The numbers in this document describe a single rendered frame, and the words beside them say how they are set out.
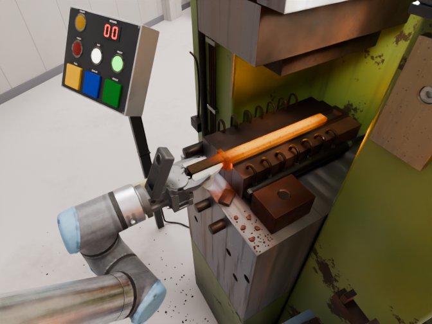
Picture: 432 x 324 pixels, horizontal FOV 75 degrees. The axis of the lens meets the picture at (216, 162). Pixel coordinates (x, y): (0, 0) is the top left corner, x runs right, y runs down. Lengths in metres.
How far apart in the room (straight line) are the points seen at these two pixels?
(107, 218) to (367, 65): 0.80
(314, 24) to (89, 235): 0.57
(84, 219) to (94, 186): 1.51
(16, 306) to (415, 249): 0.63
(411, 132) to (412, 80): 0.08
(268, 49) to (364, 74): 0.51
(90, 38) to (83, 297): 0.81
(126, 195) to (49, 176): 1.75
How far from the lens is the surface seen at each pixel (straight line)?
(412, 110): 0.49
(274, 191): 0.68
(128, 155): 2.29
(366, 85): 0.97
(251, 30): 0.50
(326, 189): 0.80
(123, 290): 0.61
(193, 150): 0.82
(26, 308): 0.50
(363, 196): 0.63
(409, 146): 0.51
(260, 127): 0.83
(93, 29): 1.09
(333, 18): 0.60
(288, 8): 0.44
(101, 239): 0.65
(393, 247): 0.65
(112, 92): 0.99
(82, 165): 2.33
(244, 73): 0.86
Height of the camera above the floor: 1.49
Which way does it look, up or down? 44 degrees down
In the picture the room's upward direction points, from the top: straight up
